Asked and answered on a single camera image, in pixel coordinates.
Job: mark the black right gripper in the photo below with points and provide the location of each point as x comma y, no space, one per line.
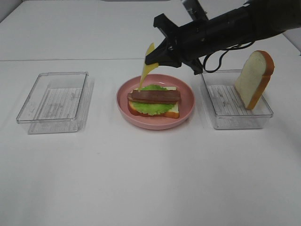
170,52

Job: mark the yellow cheese slice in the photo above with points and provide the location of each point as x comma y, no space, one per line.
147,68

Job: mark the tray bacon strip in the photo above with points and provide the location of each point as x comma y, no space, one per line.
155,96

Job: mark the green lettuce leaf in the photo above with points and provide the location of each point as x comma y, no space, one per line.
153,109

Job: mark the bread slice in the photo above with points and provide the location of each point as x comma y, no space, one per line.
170,114
254,78

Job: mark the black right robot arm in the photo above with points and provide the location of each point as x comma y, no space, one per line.
193,43

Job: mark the pink round plate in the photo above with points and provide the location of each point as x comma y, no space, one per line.
186,104

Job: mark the clear right plastic tray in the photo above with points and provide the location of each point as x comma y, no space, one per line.
224,106

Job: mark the clear plastic tray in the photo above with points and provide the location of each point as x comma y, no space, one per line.
224,106
57,103

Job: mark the clear left plastic tray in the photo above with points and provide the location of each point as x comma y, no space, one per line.
57,103

